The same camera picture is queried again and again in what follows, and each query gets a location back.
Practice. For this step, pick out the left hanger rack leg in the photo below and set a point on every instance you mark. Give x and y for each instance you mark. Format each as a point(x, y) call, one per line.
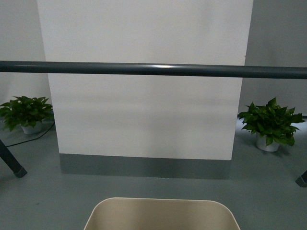
point(18, 170)

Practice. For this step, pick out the dark grey hanger rail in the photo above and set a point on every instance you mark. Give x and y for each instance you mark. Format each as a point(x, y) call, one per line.
point(193, 70)

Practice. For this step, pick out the right potted green plant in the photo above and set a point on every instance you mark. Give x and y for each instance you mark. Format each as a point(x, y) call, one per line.
point(272, 123)

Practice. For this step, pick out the potted green plant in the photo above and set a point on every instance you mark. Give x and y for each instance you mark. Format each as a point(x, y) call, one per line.
point(272, 123)
point(28, 113)

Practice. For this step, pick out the right hanger rack leg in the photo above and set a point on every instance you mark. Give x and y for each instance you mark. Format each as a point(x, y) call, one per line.
point(302, 180)

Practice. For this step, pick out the beige plastic laundry hamper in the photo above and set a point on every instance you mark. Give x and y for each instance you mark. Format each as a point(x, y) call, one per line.
point(120, 213)

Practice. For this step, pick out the left potted green plant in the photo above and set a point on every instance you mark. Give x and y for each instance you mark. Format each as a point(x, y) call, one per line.
point(28, 113)

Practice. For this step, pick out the hanger rack leg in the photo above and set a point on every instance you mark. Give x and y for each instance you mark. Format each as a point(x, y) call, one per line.
point(18, 170)
point(302, 180)

